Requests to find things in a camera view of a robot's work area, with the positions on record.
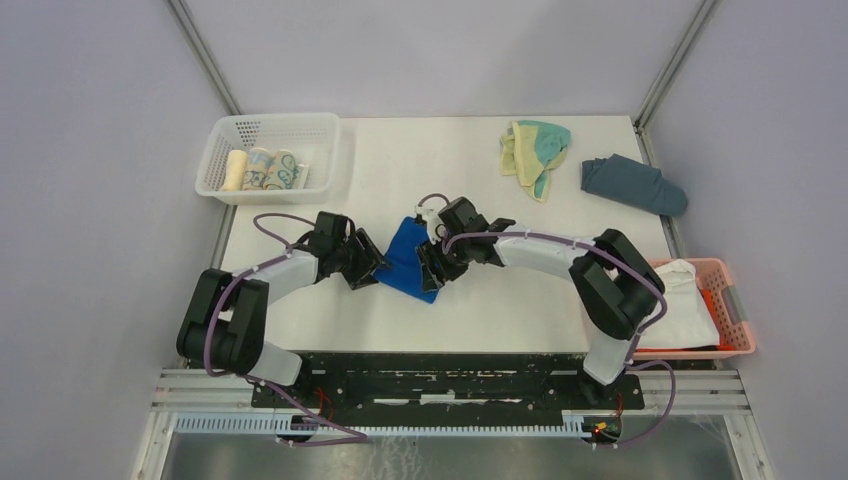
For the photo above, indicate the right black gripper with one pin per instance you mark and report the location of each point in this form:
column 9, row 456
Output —
column 429, row 255

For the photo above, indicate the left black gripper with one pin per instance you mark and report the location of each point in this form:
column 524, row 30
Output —
column 369, row 259

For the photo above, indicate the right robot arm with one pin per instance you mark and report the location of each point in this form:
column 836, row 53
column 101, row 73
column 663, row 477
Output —
column 619, row 290

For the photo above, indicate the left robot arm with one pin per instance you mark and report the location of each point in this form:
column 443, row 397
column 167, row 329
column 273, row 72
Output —
column 225, row 323

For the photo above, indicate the patterned rolled towel right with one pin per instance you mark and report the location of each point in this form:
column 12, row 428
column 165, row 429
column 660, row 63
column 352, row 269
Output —
column 286, row 172

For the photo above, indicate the patterned rolled towel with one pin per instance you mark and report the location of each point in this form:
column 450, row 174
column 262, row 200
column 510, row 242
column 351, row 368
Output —
column 286, row 172
column 258, row 165

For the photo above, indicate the green yellow towel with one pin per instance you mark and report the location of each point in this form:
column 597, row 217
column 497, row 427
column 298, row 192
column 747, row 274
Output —
column 529, row 151

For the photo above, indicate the white plastic basket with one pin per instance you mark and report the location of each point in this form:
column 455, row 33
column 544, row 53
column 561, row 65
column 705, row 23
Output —
column 313, row 137

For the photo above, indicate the patterned rolled towel left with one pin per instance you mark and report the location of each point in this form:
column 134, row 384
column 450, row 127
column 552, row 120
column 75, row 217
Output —
column 258, row 165

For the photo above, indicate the cream rolled towel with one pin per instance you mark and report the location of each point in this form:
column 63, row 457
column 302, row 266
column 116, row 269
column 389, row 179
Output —
column 235, row 168

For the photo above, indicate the grey blue towel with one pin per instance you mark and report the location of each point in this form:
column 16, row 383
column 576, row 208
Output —
column 626, row 181

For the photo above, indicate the white cloth in pink basket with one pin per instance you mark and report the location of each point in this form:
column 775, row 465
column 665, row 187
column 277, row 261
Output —
column 687, row 322

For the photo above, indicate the orange item in basket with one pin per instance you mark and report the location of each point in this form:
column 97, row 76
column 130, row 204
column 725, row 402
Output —
column 723, row 344

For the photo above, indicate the pink plastic basket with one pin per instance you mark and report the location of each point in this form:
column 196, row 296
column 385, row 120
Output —
column 712, row 274

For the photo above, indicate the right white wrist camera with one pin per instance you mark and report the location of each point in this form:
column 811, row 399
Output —
column 434, row 226

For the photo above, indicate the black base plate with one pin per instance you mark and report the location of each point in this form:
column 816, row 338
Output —
column 428, row 390

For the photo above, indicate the white cable duct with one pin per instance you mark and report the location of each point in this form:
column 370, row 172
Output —
column 292, row 425

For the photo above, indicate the aluminium frame rails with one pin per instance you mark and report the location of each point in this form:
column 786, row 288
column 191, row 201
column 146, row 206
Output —
column 713, row 436

